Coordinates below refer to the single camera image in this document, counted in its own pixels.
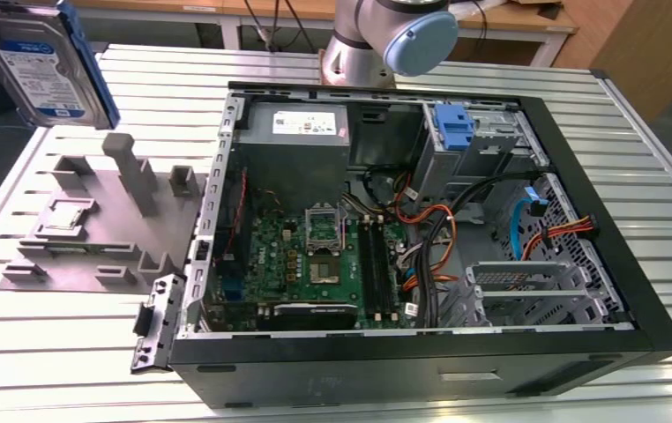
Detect green RAM stick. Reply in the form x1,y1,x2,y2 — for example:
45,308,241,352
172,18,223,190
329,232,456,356
44,244,108,257

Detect locking lever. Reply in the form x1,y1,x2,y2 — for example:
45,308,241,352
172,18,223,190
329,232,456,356
339,205,351,262

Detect silver CPU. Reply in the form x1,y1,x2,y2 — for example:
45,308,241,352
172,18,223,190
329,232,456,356
38,203,88,231

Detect wooden cabinet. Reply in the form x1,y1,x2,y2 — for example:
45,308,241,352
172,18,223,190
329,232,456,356
556,0,672,127

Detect metal drive cage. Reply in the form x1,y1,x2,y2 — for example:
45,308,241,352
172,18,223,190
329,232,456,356
415,102,550,204

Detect thin red wire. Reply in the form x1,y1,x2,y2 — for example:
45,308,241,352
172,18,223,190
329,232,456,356
216,167,249,262

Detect black graphics card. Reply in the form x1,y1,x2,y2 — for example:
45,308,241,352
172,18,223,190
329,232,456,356
255,301,360,331

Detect green motherboard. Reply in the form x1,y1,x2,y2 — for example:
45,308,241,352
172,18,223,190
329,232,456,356
202,200,424,331

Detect white frame wooden desk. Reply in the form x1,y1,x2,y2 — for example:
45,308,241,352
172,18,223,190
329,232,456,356
69,0,241,50
240,0,581,68

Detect orange red wire bundle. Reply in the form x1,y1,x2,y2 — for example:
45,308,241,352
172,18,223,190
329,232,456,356
392,169,460,293

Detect blue plastic drive latch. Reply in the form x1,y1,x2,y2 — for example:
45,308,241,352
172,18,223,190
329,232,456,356
432,103,476,152

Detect white grey wires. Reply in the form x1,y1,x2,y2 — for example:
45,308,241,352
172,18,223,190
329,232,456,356
396,241,431,271

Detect black PC case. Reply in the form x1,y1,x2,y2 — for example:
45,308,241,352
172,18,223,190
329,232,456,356
166,80,672,411

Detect metal socket cover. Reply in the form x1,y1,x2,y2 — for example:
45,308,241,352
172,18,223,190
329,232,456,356
301,202,348,257

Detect black hanging cable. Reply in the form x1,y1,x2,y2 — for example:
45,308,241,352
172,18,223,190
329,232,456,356
243,0,313,55

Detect disk power wire with connector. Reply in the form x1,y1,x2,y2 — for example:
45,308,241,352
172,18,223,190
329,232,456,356
520,213,601,262

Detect grey power supply unit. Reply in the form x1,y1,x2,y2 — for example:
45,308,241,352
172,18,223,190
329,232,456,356
232,100,352,208

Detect blue expansion slot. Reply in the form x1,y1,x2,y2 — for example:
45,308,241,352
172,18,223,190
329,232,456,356
221,271,247,306

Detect hard disk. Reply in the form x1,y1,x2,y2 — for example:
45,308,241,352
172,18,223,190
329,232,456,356
0,0,122,131

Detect grey parts rack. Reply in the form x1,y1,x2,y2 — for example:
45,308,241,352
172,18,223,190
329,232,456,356
0,131,212,294

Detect thick black cable bundle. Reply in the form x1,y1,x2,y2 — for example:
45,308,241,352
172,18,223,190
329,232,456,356
415,169,543,330

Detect blue data wire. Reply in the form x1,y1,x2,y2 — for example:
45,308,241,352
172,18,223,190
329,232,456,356
508,183,550,262

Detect metal disk bay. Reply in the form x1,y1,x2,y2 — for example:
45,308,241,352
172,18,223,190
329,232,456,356
462,259,614,330

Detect CPU socket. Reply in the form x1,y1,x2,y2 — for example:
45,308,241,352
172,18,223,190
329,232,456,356
308,258,343,286

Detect RAM slot white clips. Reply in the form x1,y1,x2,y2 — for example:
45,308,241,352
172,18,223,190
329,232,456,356
363,215,386,320
379,216,400,320

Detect yellow black power wires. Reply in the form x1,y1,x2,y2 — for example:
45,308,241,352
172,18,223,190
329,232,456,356
339,191,399,218

